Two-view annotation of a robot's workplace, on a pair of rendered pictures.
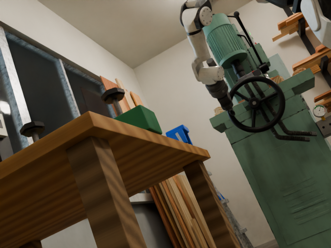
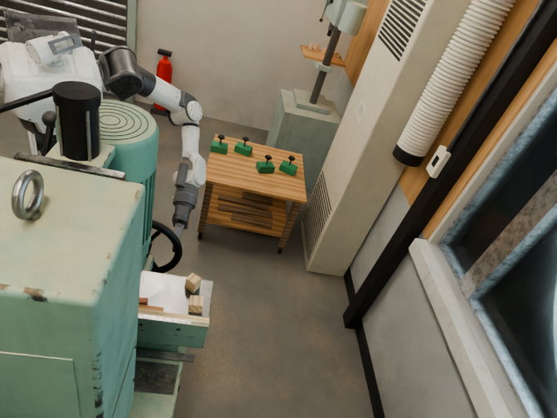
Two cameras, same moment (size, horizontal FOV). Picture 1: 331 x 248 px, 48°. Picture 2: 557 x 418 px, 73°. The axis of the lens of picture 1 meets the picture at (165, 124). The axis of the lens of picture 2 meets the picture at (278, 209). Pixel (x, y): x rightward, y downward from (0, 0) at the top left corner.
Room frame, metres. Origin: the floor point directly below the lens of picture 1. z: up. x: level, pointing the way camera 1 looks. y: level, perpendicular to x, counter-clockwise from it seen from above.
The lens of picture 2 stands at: (2.81, -0.51, 1.89)
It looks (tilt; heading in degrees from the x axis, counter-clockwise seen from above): 38 degrees down; 151
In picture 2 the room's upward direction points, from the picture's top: 19 degrees clockwise
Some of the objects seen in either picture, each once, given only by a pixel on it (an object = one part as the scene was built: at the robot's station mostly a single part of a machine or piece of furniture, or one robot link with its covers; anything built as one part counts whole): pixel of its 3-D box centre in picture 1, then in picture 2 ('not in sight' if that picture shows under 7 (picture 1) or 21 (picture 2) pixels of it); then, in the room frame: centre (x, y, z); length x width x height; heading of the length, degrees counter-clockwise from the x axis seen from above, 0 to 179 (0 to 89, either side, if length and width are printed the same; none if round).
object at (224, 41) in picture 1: (223, 41); (110, 186); (2.13, -0.54, 1.35); 0.18 x 0.18 x 0.31
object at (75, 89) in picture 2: not in sight; (79, 144); (2.26, -0.58, 1.53); 0.08 x 0.08 x 0.17; 75
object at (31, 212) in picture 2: not in sight; (28, 196); (2.41, -0.62, 1.55); 0.06 x 0.02 x 0.07; 165
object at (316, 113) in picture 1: (320, 112); not in sight; (1.86, -0.74, 0.65); 0.06 x 0.04 x 0.08; 75
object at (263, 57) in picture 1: (259, 56); not in sight; (2.30, -0.74, 1.22); 0.09 x 0.08 x 0.15; 165
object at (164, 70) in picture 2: not in sight; (163, 82); (-0.83, -0.18, 0.30); 0.19 x 0.18 x 0.60; 165
